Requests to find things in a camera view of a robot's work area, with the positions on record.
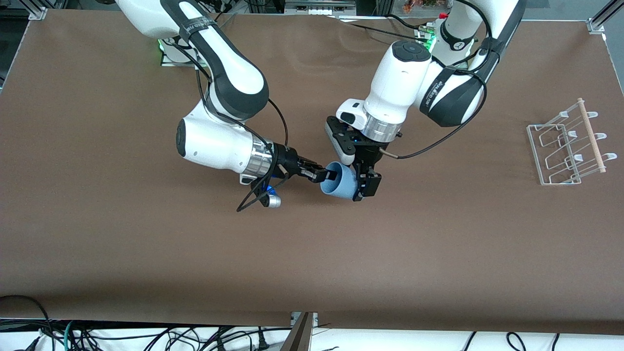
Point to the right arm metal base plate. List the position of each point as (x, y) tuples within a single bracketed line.
[(170, 61)]

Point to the small metal edge bracket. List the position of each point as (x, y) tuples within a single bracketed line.
[(314, 319)]

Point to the aluminium corner bracket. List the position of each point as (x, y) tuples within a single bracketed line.
[(38, 13), (595, 26)]

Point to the white power strip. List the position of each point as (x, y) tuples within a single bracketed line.
[(319, 7)]

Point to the blue plastic cup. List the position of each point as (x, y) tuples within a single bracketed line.
[(339, 185)]

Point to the brown table cover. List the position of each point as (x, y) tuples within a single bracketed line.
[(312, 253)]

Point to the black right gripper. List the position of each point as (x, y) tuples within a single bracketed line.
[(286, 161)]

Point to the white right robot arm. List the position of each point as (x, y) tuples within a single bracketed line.
[(224, 63)]

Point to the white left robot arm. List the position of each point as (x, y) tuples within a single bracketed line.
[(395, 83)]

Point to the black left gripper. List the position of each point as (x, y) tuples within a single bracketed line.
[(368, 155)]

